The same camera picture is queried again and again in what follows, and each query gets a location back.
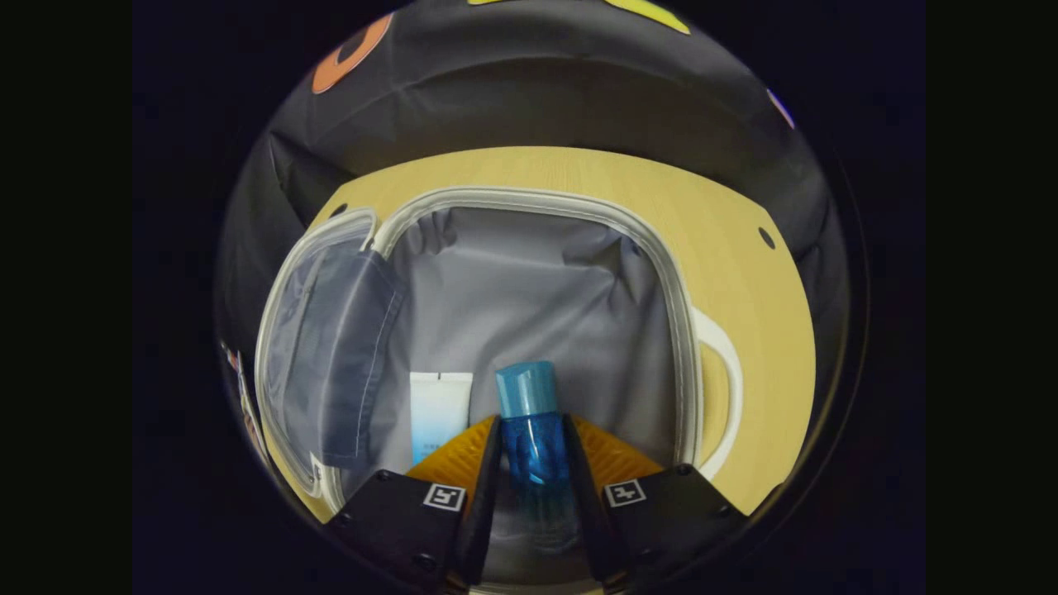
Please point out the white suitcase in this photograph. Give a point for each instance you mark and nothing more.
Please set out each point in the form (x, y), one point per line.
(537, 297)

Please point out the white blue skincare tube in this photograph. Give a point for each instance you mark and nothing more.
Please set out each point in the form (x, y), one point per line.
(440, 409)

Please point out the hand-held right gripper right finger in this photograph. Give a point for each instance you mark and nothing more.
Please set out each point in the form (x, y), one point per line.
(583, 496)

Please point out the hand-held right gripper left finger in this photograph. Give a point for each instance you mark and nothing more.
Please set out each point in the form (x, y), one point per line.
(488, 496)

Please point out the blue skincare bottle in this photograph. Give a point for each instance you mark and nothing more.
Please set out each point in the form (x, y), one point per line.
(533, 446)

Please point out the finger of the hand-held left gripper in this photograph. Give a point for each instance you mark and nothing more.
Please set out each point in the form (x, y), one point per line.
(244, 405)

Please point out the black backdrop cloth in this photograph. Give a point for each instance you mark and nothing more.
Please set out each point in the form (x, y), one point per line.
(496, 99)

